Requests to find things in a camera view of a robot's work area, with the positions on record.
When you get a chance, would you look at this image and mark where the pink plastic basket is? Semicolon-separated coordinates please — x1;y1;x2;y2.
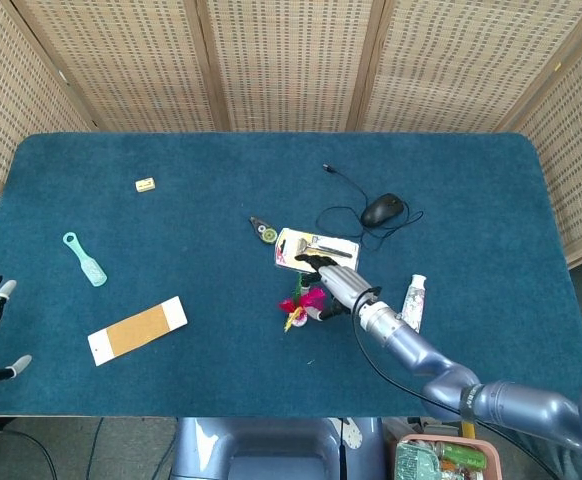
394;433;503;480

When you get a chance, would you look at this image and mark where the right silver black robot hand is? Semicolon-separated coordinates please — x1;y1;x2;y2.
294;253;380;324

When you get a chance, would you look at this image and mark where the gold and white card strip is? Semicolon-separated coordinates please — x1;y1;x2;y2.
87;295;189;368

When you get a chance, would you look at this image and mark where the yellow carded tool package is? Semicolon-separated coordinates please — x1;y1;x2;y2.
271;227;361;274

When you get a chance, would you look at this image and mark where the pink feathered toy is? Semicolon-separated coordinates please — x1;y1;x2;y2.
277;272;328;334

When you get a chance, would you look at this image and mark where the woven rattan screen panel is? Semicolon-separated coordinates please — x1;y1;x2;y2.
353;0;582;134
195;0;387;134
0;0;95;194
10;0;230;134
495;9;582;269

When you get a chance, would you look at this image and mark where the mint green plastic brush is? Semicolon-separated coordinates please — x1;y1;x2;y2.
62;231;108;288

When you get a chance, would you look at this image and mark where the white floral cream tube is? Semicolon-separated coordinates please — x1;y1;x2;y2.
401;273;428;334

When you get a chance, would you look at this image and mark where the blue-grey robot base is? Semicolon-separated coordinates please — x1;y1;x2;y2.
169;417;387;480

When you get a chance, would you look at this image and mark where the black computer mouse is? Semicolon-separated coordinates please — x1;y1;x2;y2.
360;192;405;229

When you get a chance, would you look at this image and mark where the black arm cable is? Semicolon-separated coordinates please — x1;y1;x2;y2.
351;285;562;480

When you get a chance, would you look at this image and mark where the green bottle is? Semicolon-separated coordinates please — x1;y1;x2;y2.
438;443;488;470

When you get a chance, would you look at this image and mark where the brown green correction tape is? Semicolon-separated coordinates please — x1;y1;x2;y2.
248;215;279;245

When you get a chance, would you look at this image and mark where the green white packet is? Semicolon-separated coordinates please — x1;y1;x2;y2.
396;442;442;480

